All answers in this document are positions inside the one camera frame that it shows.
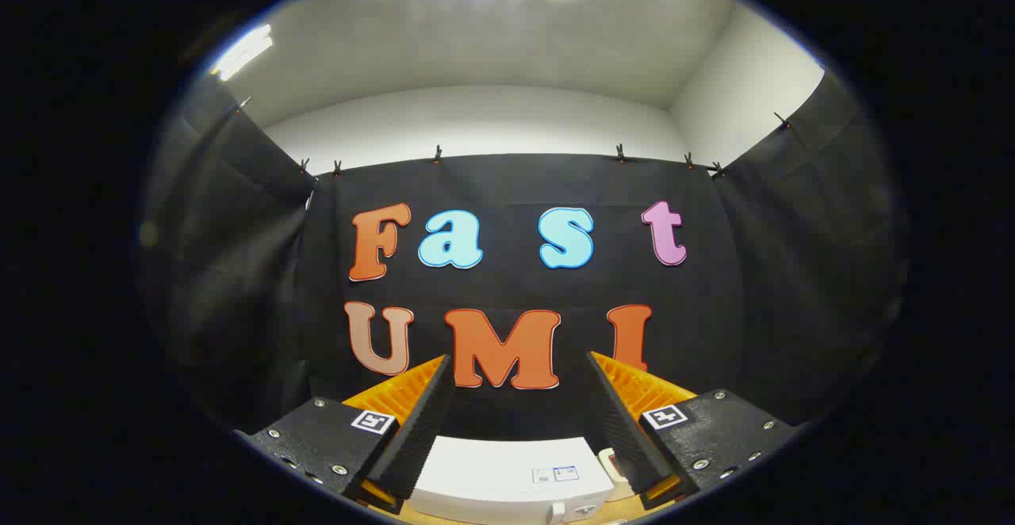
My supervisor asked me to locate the black backdrop cloth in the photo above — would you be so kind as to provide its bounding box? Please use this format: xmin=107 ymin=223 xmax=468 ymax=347
xmin=135 ymin=73 xmax=909 ymax=443

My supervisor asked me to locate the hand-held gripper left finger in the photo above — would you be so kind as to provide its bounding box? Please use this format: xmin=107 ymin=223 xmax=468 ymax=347
xmin=234 ymin=354 xmax=457 ymax=514

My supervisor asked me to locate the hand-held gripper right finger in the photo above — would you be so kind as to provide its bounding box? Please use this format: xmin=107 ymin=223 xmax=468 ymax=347
xmin=585 ymin=351 xmax=796 ymax=510

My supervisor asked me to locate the white microwave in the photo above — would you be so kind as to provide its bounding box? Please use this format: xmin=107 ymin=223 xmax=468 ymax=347
xmin=408 ymin=435 xmax=615 ymax=524

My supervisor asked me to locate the cream box appliance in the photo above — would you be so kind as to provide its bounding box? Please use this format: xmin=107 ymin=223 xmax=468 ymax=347
xmin=596 ymin=447 xmax=635 ymax=502

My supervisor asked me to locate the narrow ceiling light panel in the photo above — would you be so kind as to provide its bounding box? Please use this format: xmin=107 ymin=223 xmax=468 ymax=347
xmin=210 ymin=24 xmax=274 ymax=82

